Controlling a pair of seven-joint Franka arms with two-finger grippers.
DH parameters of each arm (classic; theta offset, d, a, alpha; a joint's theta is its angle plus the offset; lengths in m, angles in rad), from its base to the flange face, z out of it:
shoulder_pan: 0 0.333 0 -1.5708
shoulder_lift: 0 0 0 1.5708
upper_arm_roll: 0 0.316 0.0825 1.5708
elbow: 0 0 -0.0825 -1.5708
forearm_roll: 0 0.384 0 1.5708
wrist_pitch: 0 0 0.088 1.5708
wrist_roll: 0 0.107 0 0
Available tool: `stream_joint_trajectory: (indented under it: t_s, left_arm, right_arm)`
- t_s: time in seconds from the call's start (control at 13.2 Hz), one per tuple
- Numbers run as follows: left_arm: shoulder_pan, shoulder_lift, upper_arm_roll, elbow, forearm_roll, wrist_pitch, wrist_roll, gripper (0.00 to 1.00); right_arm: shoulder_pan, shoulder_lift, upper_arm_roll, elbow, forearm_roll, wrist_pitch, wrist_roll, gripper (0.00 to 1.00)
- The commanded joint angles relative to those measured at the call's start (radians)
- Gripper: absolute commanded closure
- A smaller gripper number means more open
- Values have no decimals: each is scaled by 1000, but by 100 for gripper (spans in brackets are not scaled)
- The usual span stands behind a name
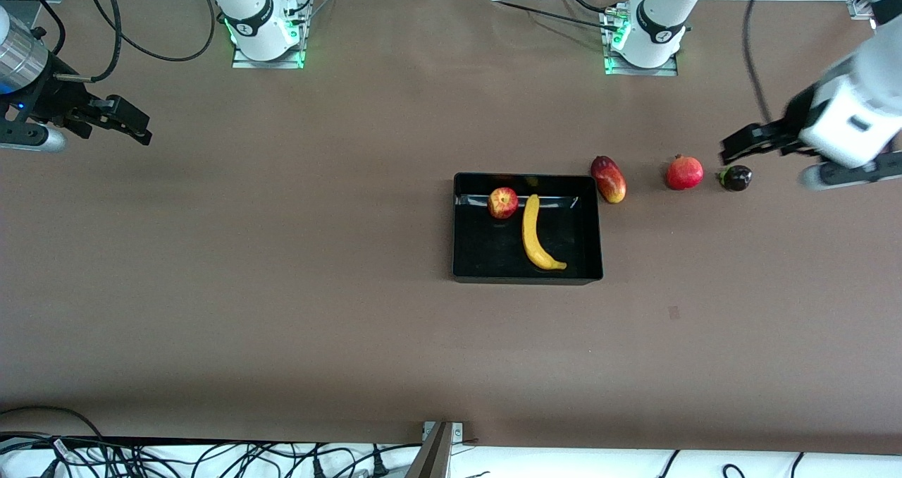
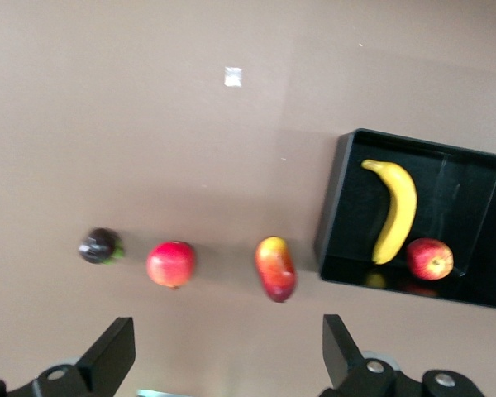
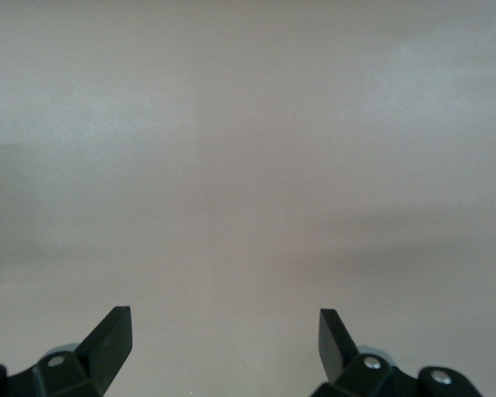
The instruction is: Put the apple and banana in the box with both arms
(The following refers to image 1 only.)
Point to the red yellow mango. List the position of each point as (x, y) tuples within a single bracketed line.
[(608, 180)]

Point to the dark metal post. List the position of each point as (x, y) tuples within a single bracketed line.
[(430, 460)]

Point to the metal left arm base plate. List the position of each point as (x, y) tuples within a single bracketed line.
[(669, 72)]

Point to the dark purple mangosteen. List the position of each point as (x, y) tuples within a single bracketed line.
[(738, 179)]

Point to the black plastic box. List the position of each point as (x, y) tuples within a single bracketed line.
[(493, 252)]

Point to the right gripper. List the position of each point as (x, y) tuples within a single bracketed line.
[(51, 96)]

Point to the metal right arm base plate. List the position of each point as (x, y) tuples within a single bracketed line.
[(243, 63)]

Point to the red apple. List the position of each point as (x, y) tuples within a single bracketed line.
[(503, 203)]

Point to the yellow banana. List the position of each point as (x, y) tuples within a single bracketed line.
[(532, 235)]

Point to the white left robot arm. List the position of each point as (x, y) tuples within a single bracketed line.
[(662, 13)]

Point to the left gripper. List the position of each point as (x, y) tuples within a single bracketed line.
[(795, 120)]

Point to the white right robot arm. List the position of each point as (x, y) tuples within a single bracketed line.
[(246, 5)]

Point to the red pomegranate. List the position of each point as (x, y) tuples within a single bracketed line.
[(684, 173)]

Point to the silver metal bracket plate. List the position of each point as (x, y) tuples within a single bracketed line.
[(456, 432)]

